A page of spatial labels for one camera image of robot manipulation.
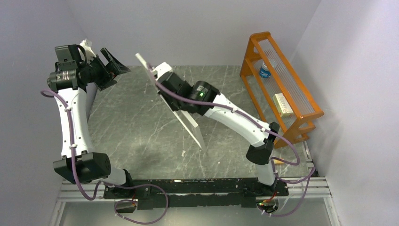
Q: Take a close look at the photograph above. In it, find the silver picture frame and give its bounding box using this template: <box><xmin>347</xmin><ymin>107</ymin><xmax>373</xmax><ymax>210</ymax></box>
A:
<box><xmin>135</xmin><ymin>53</ymin><xmax>207</xmax><ymax>152</ymax></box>

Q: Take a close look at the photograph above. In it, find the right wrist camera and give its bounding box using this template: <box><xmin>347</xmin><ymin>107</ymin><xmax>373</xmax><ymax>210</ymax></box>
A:
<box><xmin>151</xmin><ymin>62</ymin><xmax>174</xmax><ymax>83</ymax></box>

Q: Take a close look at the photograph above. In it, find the purple cable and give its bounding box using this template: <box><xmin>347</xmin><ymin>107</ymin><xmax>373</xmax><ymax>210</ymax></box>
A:
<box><xmin>40</xmin><ymin>89</ymin><xmax>169</xmax><ymax>225</ymax></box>
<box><xmin>146</xmin><ymin>64</ymin><xmax>317</xmax><ymax>218</ymax></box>

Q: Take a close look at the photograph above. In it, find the orange wooden shelf rack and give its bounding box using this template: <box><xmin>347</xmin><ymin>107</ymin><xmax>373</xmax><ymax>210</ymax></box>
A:
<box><xmin>239</xmin><ymin>32</ymin><xmax>324</xmax><ymax>144</ymax></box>

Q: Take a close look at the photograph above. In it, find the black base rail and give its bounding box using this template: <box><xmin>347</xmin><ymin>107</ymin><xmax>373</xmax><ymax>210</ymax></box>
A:
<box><xmin>103</xmin><ymin>178</ymin><xmax>289</xmax><ymax>210</ymax></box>

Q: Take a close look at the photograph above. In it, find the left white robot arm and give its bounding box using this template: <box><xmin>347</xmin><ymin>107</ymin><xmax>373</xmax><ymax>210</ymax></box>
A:
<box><xmin>47</xmin><ymin>43</ymin><xmax>135</xmax><ymax>198</ymax></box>

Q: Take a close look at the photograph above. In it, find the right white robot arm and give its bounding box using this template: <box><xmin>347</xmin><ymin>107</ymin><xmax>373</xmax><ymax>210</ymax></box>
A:
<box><xmin>155</xmin><ymin>72</ymin><xmax>279</xmax><ymax>195</ymax></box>

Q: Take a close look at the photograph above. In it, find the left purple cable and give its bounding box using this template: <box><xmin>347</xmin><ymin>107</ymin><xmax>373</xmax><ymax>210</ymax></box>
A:
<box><xmin>40</xmin><ymin>89</ymin><xmax>169</xmax><ymax>225</ymax></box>

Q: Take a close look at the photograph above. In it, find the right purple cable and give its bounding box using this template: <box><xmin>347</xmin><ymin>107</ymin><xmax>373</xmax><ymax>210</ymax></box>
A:
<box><xmin>146</xmin><ymin>64</ymin><xmax>317</xmax><ymax>218</ymax></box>

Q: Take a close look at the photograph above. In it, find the blue white can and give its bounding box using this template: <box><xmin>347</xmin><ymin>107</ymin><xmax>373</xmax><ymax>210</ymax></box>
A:
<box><xmin>258</xmin><ymin>62</ymin><xmax>271</xmax><ymax>78</ymax></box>

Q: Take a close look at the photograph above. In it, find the aluminium extrusion rail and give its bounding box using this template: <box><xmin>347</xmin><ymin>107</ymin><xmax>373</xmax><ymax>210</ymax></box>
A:
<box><xmin>48</xmin><ymin>179</ymin><xmax>340</xmax><ymax>226</ymax></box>

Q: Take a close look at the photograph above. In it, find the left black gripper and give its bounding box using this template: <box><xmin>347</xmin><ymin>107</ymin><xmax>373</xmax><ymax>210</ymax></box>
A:
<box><xmin>79</xmin><ymin>48</ymin><xmax>130</xmax><ymax>91</ymax></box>

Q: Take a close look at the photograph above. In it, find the yellow stick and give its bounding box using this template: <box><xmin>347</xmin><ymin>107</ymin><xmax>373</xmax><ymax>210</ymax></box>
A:
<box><xmin>273</xmin><ymin>159</ymin><xmax>284</xmax><ymax>165</ymax></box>

